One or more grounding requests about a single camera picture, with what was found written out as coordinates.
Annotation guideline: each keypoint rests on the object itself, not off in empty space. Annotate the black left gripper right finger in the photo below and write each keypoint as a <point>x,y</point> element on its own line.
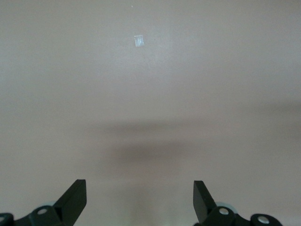
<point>202,202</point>

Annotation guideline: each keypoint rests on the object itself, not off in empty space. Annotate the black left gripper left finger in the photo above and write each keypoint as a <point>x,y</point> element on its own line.
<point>70,202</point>

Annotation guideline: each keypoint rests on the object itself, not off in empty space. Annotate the clear tape piece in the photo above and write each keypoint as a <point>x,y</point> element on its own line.
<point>138,41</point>

